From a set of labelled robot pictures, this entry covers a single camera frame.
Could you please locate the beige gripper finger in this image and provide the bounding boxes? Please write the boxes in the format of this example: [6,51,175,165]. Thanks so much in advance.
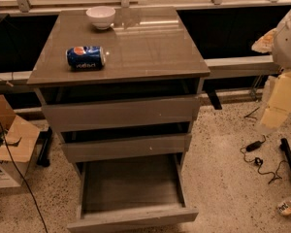
[258,71,291,135]
[251,28,276,53]

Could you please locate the blue pepsi can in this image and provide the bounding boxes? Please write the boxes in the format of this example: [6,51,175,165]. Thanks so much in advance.
[66,46,105,70]

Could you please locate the grey drawer cabinet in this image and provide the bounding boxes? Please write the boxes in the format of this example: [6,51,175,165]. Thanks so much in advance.
[26,6,211,233]

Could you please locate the grey open bottom drawer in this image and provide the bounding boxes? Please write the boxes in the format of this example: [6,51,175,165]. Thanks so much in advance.
[67,154,198,233]

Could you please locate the grey top drawer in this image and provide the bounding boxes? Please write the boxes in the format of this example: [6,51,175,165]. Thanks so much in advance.
[42,96,199,132]

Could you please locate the grey middle drawer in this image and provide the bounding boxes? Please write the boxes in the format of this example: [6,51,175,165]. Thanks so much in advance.
[62,133,192,163]

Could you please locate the plastic drink bottle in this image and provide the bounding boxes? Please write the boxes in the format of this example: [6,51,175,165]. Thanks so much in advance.
[277,196,291,216]

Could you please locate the white ceramic bowl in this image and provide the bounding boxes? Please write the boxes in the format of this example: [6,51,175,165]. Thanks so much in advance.
[86,6,115,30]

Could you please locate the black stand foot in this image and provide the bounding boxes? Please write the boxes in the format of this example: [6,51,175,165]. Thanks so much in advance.
[37,127,52,167]

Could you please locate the open cardboard box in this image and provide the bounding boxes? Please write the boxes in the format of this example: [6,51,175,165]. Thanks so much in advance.
[0,95,40,188]

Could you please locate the black power adapter with cable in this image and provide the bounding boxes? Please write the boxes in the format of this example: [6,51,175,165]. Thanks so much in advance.
[239,106,291,185]

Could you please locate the black floor cable left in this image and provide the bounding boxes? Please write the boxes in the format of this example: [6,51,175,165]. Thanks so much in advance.
[0,104,49,233]

